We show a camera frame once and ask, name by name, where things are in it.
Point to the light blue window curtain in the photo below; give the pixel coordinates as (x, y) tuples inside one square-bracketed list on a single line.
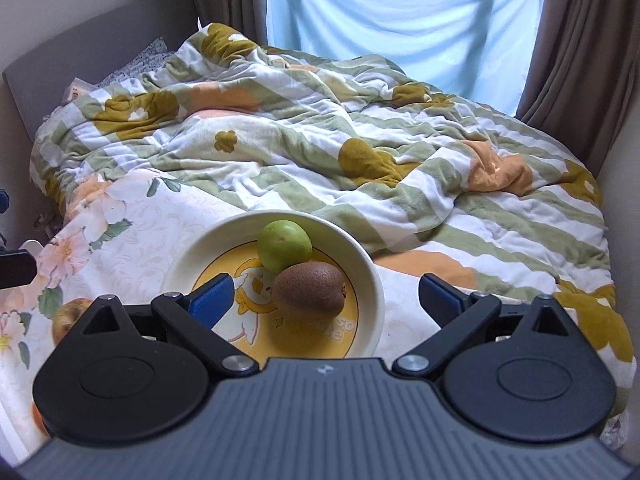
[(478, 49)]

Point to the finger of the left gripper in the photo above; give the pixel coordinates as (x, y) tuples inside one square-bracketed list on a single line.
[(17, 268)]

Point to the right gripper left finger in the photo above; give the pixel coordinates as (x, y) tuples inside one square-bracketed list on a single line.
[(189, 321)]

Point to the brown right drape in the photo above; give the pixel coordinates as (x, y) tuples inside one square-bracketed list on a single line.
[(582, 75)]

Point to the small box on bed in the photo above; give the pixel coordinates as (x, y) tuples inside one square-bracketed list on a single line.
[(76, 89)]

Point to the large yellow apple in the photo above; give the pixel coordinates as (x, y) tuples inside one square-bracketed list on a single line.
[(66, 317)]

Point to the brown kiwi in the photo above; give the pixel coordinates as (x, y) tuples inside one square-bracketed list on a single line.
[(313, 290)]

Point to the patterned grey pillow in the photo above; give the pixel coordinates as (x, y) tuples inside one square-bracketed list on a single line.
[(150, 58)]

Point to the grey bed headboard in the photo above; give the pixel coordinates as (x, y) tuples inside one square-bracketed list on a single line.
[(92, 50)]

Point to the cream duck-print bowl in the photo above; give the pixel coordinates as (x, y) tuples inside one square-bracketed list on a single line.
[(254, 324)]

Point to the green apple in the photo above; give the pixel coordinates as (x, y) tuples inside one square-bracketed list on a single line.
[(281, 244)]

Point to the striped floral quilt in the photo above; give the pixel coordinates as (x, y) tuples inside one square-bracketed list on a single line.
[(263, 128)]

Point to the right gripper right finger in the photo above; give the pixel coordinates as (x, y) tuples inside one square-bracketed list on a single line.
[(463, 320)]

